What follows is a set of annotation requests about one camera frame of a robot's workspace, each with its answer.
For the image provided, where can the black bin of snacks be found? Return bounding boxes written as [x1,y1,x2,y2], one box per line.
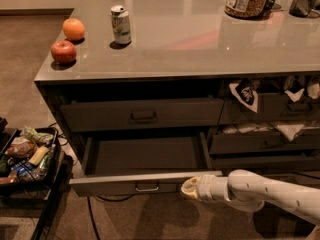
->
[0,127,60,194]

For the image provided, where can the grey drawer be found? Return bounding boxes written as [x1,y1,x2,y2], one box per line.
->
[60,97,224,132]
[209,129,320,155]
[70,133,221,196]
[219,93,320,125]
[212,155,320,173]

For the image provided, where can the white packets in drawer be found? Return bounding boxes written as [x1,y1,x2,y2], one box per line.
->
[221,121,320,141]

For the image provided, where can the black floor cable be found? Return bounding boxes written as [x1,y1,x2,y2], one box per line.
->
[86,194,134,240]

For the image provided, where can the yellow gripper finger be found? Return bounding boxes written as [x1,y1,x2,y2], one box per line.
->
[181,176,200,200]

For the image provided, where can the orange fruit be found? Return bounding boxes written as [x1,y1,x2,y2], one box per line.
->
[62,18,85,41]

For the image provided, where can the red apple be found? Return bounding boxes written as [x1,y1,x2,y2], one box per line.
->
[51,40,77,64]

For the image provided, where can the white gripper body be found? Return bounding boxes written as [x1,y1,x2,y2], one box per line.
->
[197,175,230,202]

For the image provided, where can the black white chip bag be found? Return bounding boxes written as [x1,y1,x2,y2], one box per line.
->
[229,78,258,113]

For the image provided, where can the dark glass container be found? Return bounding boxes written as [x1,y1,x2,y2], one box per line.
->
[289,0,317,18]

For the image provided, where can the grey counter cabinet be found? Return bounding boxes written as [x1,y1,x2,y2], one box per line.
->
[33,0,320,185]

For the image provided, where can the white green soda can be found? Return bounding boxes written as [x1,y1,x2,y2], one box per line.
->
[110,5,131,45]

